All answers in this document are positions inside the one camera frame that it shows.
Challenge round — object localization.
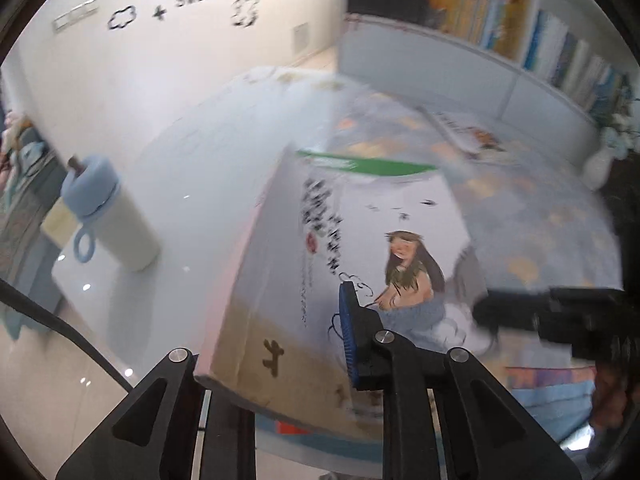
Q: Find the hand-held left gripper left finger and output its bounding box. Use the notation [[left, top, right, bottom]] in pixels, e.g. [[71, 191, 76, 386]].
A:
[[54, 347, 257, 480]]

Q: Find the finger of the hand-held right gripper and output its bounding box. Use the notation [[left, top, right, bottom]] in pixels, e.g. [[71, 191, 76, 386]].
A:
[[471, 290, 551, 333]]

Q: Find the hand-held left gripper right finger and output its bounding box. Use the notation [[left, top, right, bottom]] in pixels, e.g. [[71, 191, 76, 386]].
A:
[[337, 281, 583, 480]]

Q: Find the white storybook long-haired figure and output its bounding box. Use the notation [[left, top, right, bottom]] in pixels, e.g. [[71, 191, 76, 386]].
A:
[[192, 147, 473, 418]]

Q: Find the pink book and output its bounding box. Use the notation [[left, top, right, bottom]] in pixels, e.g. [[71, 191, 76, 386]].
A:
[[192, 150, 286, 381]]

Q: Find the thin green book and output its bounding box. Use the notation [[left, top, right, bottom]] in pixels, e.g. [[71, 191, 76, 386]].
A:
[[294, 149, 438, 181]]

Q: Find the row of colorful books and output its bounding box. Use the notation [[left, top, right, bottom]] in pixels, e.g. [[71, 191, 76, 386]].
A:
[[432, 0, 633, 116]]

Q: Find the person's right hand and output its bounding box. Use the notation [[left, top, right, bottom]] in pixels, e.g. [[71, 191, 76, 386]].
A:
[[591, 360, 628, 433]]

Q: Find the white ribbed vase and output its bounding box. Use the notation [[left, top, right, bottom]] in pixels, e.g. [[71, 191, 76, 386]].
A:
[[582, 146, 617, 192]]

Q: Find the cream tumbler blue lid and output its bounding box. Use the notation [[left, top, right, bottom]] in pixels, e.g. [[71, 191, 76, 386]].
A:
[[40, 155, 163, 273]]

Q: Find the white book yellow figure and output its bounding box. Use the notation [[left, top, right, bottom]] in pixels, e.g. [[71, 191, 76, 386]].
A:
[[422, 107, 523, 167]]

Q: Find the grey cloth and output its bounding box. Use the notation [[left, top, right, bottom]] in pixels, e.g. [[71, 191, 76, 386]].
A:
[[0, 125, 66, 321]]

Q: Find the pink plush toy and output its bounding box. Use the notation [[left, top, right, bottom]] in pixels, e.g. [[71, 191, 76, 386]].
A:
[[0, 110, 31, 161]]

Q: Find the black cable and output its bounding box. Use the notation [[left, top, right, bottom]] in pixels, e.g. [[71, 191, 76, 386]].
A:
[[0, 277, 136, 393]]

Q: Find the cloud outline wall sticker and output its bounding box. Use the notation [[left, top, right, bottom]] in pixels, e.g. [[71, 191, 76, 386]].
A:
[[231, 0, 261, 28], [107, 4, 137, 31]]

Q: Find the white wall switch plate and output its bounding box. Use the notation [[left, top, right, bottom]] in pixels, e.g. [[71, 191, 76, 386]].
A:
[[51, 0, 99, 35]]

